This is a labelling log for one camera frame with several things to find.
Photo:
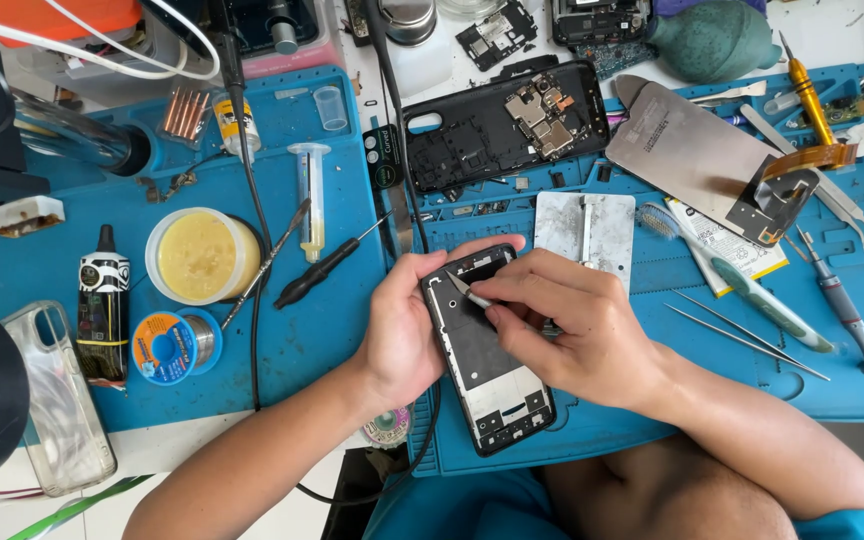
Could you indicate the white phone battery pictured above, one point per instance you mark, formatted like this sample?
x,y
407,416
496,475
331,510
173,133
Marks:
x,y
736,251

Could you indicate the small yellow-label bottle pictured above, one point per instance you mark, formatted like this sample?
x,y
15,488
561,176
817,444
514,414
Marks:
x,y
235,127

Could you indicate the plain blue silicone work mat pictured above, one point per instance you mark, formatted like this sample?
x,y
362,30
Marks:
x,y
304,352

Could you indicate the thin metal spudger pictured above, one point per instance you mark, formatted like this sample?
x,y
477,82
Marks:
x,y
263,266

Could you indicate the green rubber air blower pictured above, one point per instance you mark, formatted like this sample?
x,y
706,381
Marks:
x,y
713,41

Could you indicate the black phone frame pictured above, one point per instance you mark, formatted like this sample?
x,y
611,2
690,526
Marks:
x,y
492,390

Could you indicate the silver-backed phone screen panel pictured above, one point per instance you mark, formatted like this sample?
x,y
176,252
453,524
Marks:
x,y
679,157

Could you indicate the person's bare leg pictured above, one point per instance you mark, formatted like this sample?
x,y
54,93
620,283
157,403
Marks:
x,y
664,495

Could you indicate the black glue tube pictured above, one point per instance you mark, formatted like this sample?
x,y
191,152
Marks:
x,y
102,300

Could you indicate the black tweezers packet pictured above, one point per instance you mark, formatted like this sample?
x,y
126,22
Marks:
x,y
383,157

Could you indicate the person's right hand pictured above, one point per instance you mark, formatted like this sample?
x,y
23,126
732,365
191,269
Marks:
x,y
589,337

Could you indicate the yellow precision screwdriver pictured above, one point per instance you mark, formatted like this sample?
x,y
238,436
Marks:
x,y
811,97

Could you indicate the shiny metal cylinder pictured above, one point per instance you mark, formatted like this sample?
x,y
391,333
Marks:
x,y
72,135

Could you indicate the white bottle with metal top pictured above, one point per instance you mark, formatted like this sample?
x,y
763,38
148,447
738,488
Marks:
x,y
413,37

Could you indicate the clear phone case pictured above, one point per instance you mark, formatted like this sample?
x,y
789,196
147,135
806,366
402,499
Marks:
x,y
64,420

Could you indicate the green circuit board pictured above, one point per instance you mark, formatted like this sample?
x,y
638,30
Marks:
x,y
852,109

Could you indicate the grey precision screwdriver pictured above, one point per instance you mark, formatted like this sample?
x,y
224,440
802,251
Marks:
x,y
844,307

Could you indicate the scratched metal fixture plate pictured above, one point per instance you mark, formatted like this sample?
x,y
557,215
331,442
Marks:
x,y
612,225

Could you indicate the blue compartment repair mat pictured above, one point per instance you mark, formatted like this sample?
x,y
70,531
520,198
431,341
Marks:
x,y
702,390

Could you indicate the white and teal toothbrush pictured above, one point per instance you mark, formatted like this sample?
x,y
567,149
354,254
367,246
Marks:
x,y
754,294

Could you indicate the clear plastic cap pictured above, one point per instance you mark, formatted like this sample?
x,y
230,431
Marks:
x,y
331,107

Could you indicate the metal scalpel blade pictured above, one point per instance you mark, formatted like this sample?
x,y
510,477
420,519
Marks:
x,y
462,289

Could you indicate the white block with brown residue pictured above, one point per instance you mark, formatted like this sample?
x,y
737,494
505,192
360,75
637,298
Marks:
x,y
23,214

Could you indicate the disassembled black phone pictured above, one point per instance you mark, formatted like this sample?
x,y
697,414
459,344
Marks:
x,y
601,21

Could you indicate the curved metal tweezers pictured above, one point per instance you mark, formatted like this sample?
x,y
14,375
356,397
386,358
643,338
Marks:
x,y
837,196

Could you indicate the thin straight metal tweezers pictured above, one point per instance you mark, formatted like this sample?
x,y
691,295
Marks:
x,y
747,339

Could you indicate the black phone housing with motherboard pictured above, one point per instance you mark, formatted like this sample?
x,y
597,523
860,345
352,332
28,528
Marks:
x,y
469,142

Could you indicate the pack of copper soldering tips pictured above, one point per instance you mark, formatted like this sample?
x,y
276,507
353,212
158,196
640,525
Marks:
x,y
184,114

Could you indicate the flat metal pry tool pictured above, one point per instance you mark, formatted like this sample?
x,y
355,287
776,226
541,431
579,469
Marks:
x,y
728,93

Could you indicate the tub of yellow solder paste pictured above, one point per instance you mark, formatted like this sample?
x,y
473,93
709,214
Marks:
x,y
199,256

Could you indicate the pink tray with tools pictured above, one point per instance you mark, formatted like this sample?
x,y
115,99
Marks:
x,y
289,45

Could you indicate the blue circuit board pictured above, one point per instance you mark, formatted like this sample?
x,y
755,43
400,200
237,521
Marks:
x,y
616,58

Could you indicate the person's left hand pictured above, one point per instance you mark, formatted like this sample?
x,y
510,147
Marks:
x,y
394,337

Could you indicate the black plastic cover piece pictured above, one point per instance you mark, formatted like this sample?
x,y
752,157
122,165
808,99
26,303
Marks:
x,y
526,67

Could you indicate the black phone shield plate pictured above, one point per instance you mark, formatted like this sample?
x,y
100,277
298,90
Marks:
x,y
496,34

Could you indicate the clear flux syringe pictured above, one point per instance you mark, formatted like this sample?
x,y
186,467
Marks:
x,y
312,195

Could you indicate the pink solder wick spool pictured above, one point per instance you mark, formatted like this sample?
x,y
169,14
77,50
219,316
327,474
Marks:
x,y
388,427

